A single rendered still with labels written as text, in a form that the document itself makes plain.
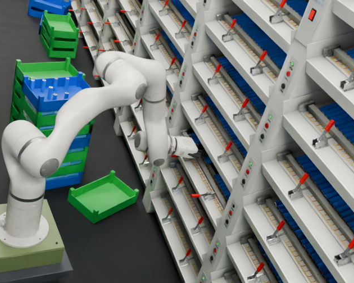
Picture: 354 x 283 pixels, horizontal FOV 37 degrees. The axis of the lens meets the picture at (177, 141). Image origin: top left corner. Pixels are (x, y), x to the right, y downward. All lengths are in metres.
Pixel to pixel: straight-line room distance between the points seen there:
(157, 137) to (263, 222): 0.54
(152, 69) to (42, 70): 1.17
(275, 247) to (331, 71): 0.59
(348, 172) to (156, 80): 0.77
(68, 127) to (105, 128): 1.60
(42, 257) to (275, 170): 0.87
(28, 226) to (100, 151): 1.26
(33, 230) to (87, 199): 0.82
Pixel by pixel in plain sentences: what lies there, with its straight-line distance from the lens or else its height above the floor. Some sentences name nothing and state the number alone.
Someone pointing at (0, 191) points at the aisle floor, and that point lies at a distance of 2.74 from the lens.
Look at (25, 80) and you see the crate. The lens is 2.56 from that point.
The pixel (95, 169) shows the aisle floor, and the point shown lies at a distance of 2.97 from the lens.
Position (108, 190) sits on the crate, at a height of 0.00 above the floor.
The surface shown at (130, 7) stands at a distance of 3.32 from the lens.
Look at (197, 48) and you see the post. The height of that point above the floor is 0.94.
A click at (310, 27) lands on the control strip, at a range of 1.62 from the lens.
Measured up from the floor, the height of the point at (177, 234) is 0.12.
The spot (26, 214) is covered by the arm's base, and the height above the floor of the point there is 0.49.
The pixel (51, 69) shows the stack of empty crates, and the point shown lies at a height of 0.41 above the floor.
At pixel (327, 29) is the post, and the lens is 1.61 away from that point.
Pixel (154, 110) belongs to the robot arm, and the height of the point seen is 0.79.
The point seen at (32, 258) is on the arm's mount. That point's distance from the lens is 1.98.
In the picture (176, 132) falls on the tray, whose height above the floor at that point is 0.51.
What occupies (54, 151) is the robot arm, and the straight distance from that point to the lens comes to 1.71.
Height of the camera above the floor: 1.77
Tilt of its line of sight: 31 degrees down
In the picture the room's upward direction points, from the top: 17 degrees clockwise
